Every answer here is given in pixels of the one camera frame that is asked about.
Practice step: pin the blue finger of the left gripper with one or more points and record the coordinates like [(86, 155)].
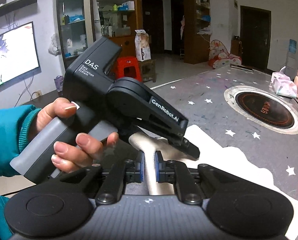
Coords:
[(188, 148)]

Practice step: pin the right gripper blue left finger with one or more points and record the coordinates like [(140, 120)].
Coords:
[(140, 167)]

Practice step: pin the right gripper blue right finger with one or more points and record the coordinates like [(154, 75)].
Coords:
[(160, 167)]

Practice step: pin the cream white garment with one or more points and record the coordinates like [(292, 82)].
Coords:
[(229, 159)]

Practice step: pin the left teal jacket forearm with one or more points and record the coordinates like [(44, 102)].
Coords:
[(14, 135)]

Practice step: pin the red plastic stool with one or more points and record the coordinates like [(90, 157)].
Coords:
[(127, 67)]

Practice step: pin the small wooden stool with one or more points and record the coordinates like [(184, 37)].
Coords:
[(147, 70)]

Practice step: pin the white printed paper bag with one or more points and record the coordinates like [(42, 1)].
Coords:
[(142, 48)]

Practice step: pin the polka dot kids play tent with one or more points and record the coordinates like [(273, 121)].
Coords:
[(219, 56)]

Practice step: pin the round black induction cooktop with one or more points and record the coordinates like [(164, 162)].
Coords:
[(264, 108)]

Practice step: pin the pink wet wipes pack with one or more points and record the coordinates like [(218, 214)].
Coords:
[(282, 84)]

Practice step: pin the water dispenser with blue bottle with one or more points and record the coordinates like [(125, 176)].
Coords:
[(291, 58)]

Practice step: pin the wall mounted television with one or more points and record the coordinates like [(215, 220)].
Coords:
[(18, 54)]

